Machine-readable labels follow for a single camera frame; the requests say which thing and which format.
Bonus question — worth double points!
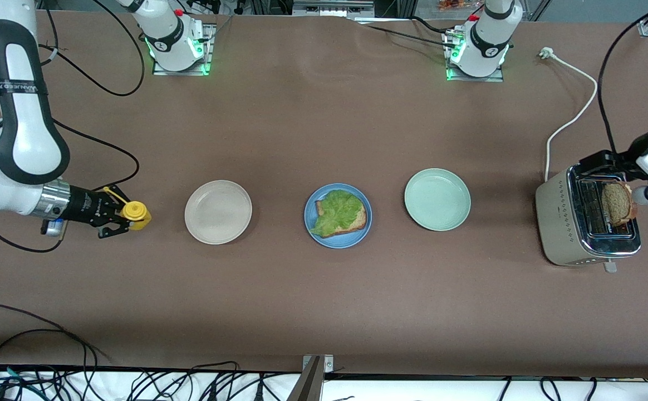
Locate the yellow mustard squeeze bottle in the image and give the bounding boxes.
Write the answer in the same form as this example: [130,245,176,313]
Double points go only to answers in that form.
[103,187,153,232]

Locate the brown toast bread slice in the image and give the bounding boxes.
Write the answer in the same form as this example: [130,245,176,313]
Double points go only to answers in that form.
[316,198,368,239]
[601,181,639,227]

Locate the green lettuce leaf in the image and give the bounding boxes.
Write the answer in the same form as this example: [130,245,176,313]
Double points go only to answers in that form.
[309,189,362,237]

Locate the beige round plate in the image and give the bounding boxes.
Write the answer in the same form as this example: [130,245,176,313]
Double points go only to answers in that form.
[184,180,253,245]

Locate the mint green round plate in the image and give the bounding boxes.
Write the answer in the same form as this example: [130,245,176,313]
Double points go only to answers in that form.
[404,168,472,232]

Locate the blue round plate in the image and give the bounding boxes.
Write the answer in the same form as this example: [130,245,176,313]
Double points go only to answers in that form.
[304,183,373,249]

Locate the beige chrome two-slot toaster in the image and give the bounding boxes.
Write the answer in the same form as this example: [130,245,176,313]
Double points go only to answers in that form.
[535,163,642,273]

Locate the orange snack packet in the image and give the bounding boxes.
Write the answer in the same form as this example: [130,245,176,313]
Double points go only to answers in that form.
[437,0,483,12]

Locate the grey power strip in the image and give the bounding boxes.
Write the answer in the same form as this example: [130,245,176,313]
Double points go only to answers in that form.
[292,0,375,17]

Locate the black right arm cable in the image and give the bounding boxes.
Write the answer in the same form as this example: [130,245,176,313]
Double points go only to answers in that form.
[0,0,146,254]

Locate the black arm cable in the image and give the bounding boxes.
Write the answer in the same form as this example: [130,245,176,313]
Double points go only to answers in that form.
[0,0,146,254]
[598,0,648,155]

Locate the white toaster power cord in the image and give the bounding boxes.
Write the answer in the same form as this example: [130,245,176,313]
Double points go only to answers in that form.
[538,47,598,182]

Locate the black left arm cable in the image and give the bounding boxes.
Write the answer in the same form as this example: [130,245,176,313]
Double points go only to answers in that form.
[598,0,648,155]

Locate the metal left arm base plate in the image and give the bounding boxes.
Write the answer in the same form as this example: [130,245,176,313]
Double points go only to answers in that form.
[445,28,506,82]

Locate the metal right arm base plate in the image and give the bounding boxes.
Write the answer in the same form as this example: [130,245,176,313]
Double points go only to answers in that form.
[153,25,214,76]

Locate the thin black table cable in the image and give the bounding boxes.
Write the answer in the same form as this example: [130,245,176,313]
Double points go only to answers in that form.
[357,22,458,50]
[410,16,453,35]

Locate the aluminium post with bracket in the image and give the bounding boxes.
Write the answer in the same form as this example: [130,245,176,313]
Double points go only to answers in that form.
[288,355,334,401]

